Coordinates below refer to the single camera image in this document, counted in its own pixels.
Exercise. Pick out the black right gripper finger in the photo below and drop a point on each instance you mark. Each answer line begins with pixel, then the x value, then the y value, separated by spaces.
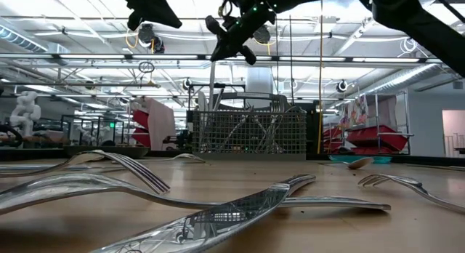
pixel 248 55
pixel 225 49

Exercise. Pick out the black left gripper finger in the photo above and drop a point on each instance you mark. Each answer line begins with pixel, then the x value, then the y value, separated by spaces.
pixel 152 6

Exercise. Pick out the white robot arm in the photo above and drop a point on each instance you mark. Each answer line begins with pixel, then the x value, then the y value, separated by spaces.
pixel 25 111

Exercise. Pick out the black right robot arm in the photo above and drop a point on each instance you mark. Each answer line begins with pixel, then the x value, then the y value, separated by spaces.
pixel 417 16

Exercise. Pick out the grey mesh silverware basket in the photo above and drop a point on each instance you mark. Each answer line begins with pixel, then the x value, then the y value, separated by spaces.
pixel 250 157

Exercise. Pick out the white round column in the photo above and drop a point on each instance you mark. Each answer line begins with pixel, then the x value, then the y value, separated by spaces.
pixel 259 82

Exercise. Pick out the black metal stand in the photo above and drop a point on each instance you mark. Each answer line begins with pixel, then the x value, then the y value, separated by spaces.
pixel 232 86

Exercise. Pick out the long horizontal light bar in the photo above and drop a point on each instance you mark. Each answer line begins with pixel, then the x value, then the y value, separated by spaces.
pixel 163 57

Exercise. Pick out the pale pink panel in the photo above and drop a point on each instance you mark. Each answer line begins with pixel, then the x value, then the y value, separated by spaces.
pixel 161 133

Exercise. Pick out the red plastic storage bin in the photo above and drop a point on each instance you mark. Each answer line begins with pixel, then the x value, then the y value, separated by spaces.
pixel 378 136
pixel 141 137
pixel 363 151
pixel 331 135
pixel 141 119

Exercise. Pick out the colourful hanging poster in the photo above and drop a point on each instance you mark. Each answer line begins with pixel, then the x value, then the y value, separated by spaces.
pixel 357 111

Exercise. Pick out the green lit sign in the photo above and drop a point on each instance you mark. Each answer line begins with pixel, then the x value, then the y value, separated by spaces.
pixel 112 125

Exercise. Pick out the metal shelf rack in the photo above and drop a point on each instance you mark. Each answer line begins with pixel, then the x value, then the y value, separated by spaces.
pixel 407 111

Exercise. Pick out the teal round plate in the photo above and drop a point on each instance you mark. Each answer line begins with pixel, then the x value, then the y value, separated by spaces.
pixel 383 160

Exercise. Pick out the long foreground silver fork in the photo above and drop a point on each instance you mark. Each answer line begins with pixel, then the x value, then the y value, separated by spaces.
pixel 345 203

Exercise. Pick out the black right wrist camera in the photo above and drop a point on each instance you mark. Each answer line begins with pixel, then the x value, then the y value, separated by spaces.
pixel 215 25

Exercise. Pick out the black metal frame enclosure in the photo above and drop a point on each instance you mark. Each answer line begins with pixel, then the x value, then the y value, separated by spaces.
pixel 92 117

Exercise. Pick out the ribbed grey ceiling duct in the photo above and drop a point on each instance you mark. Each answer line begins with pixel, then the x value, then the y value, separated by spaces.
pixel 22 42

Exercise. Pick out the silver ventilation duct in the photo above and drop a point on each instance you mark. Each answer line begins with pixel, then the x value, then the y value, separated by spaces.
pixel 403 78

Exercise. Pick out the dark wall vent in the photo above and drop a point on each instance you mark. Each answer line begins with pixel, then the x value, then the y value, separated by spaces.
pixel 458 85

